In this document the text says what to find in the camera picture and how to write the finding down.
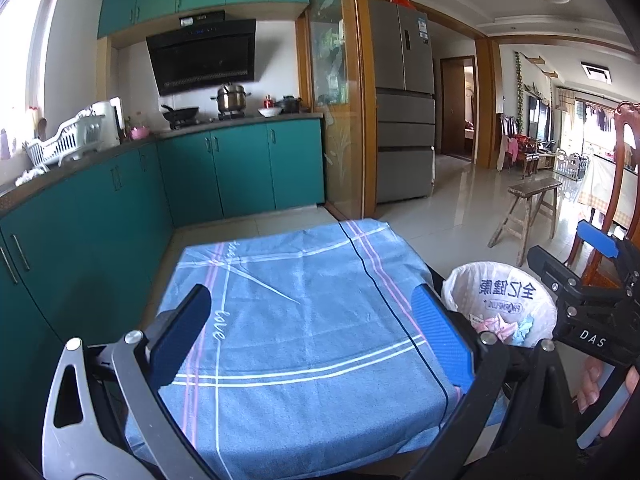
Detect glass sliding door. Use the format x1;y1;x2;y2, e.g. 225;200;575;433
306;0;368;221

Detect hanging laundry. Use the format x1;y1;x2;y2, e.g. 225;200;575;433
575;102;618;133

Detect ceiling air vent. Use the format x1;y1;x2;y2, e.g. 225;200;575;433
581;62;613;83

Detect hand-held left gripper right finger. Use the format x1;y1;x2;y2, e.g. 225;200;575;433
410;283;583;480

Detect white kitchen appliance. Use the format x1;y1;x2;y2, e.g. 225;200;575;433
92;97;123;146

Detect person's right hand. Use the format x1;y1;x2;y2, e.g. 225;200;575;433
575;359;640;440

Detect teal base cabinets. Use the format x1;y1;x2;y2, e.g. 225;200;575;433
0;117;326;461

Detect black wok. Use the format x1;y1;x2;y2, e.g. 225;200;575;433
161;104;201;123

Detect red wooden chair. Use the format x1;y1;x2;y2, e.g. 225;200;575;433
565;101;640;286

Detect blue plaid tablecloth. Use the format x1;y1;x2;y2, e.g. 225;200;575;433
125;217;506;480

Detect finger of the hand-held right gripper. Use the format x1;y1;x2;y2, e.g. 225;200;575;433
576;220;640;286
527;245;631;311

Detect wooden bench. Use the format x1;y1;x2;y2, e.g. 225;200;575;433
487;177;563;267

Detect grey refrigerator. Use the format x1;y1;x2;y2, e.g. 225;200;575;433
367;0;436;205

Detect white dish rack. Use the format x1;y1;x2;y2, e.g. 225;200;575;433
25;112;107;167

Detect white printed bin liner bag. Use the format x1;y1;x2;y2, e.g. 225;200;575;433
441;260;558;348

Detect brown interior door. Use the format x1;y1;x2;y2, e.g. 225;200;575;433
440;56;476;162

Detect pink pack with dark print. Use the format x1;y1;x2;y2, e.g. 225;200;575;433
472;314;518;342

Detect steel stock pot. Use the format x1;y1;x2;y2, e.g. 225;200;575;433
210;82;252;113

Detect red living room chairs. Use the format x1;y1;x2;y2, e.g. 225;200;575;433
500;115;541;176

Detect gas stove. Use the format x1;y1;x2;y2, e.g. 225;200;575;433
167;112;248;128

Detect kitchen window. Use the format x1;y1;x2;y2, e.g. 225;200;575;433
0;0;66;156

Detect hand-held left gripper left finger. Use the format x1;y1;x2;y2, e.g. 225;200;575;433
41;283;213;480

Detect white play fence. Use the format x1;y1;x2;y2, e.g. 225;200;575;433
557;150;591;181

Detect black range hood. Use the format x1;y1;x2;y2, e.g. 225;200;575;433
146;11;257;97

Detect green vine garland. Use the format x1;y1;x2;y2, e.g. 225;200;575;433
515;51;525;133

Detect dining table with yellow cloth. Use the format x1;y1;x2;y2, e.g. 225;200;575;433
577;152;640;231

